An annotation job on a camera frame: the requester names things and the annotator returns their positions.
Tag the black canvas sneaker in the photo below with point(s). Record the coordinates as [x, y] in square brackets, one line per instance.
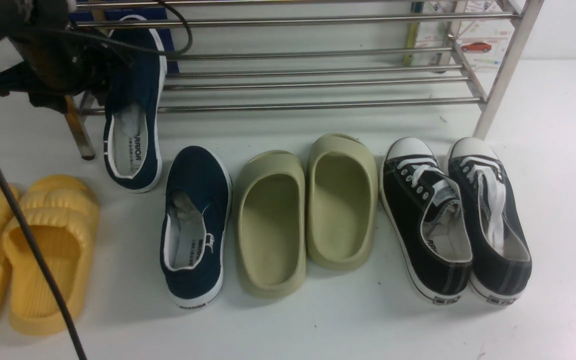
[502, 261]
[426, 210]

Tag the right black canvas sneaker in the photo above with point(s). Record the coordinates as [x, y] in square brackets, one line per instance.
[502, 261]

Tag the left olive foam slipper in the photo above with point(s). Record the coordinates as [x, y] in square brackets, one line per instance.
[270, 224]

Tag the left black canvas sneaker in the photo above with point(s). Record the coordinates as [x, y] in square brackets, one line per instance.
[426, 210]

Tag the stainless steel shoe rack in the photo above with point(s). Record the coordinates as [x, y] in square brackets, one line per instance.
[458, 69]

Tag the right olive foam slipper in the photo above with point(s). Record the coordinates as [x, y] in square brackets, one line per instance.
[341, 202]

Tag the navy slip-on shoe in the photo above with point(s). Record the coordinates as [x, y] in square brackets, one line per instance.
[131, 147]
[197, 209]

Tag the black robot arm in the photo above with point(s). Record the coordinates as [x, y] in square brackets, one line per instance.
[39, 17]

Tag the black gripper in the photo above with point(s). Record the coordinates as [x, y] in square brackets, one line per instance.
[55, 67]

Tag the white box with red car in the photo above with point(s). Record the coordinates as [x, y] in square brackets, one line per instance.
[483, 42]

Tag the olive foam slipper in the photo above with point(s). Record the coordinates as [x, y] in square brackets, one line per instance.
[270, 224]
[341, 202]

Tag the right yellow slide sandal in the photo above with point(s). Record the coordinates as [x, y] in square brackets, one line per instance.
[63, 215]

